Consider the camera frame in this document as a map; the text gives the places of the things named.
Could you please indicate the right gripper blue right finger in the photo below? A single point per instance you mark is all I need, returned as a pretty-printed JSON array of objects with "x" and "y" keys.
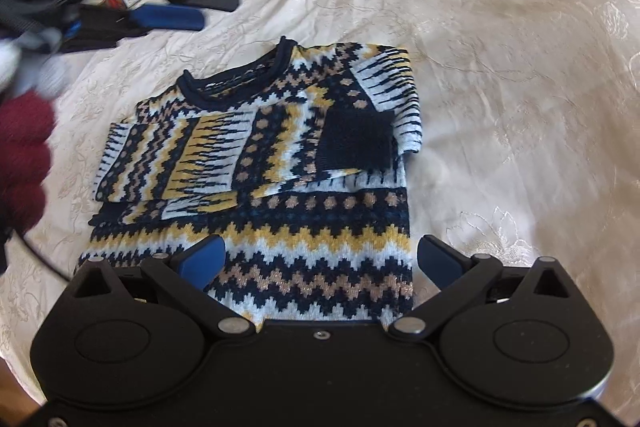
[{"x": 461, "y": 281}]

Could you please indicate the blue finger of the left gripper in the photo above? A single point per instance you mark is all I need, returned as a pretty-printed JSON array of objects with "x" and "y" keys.
[{"x": 166, "y": 17}]

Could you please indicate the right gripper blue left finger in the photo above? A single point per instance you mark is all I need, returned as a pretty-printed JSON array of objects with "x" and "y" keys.
[{"x": 183, "y": 279}]

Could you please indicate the navy yellow white patterned sweater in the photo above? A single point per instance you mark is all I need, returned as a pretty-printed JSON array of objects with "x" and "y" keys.
[{"x": 297, "y": 161}]

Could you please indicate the left hand in red glove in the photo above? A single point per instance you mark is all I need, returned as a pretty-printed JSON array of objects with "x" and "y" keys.
[{"x": 30, "y": 83}]

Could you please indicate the cream floral embroidered bedspread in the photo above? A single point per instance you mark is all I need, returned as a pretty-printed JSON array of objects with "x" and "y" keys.
[{"x": 530, "y": 130}]

